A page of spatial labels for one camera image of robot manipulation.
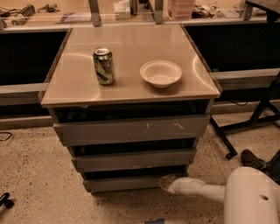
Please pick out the yellow foam padded gripper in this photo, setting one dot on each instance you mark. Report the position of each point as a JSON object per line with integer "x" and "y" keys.
{"x": 177, "y": 185}

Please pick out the grey bottom drawer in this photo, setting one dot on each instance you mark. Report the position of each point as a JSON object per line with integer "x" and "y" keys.
{"x": 121, "y": 184}

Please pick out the grey drawer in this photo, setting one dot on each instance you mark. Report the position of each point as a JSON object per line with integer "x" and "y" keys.
{"x": 121, "y": 184}
{"x": 134, "y": 160}
{"x": 131, "y": 130}

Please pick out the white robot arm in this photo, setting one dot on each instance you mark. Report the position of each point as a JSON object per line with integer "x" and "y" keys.
{"x": 248, "y": 197}

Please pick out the grey middle drawer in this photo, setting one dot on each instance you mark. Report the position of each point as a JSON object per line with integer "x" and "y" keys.
{"x": 134, "y": 160}

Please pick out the grey top drawer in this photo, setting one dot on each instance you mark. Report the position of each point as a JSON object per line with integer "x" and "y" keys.
{"x": 131, "y": 130}

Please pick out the grey drawer cabinet beige top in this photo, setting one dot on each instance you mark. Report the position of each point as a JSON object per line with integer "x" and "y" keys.
{"x": 75, "y": 95}

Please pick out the brown shoe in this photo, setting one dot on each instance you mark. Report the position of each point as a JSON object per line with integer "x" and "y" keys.
{"x": 248, "y": 158}

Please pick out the white paper bowl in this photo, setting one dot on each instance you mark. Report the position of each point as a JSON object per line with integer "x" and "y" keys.
{"x": 160, "y": 73}

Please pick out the dark jeans leg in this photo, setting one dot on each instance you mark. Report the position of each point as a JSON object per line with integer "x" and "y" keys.
{"x": 273, "y": 167}

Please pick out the green soda can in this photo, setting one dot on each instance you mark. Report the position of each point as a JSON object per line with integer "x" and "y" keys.
{"x": 104, "y": 66}

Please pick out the black caster bottom left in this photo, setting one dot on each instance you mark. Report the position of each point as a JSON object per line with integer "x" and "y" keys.
{"x": 5, "y": 200}

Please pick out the pink stacked plastic bins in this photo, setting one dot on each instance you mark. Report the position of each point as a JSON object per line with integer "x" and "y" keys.
{"x": 180, "y": 9}

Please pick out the white tissue box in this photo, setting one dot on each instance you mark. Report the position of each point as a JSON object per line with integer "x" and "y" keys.
{"x": 122, "y": 9}

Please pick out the black coiled tool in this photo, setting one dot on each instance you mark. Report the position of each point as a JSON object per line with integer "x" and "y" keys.
{"x": 21, "y": 18}

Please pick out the black metal stand frame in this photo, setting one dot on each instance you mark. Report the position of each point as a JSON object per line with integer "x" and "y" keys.
{"x": 254, "y": 121}

